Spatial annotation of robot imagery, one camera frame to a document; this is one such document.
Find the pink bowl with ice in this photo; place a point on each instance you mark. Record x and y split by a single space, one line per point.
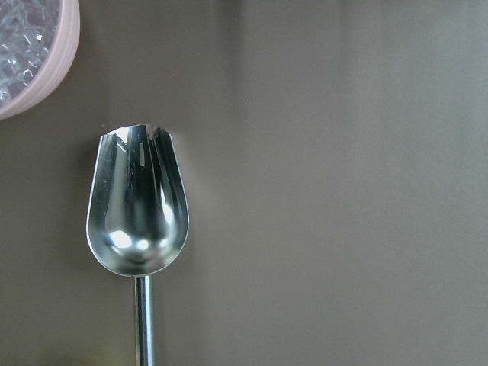
39 40

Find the steel ice scoop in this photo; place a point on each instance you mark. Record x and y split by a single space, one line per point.
137 220

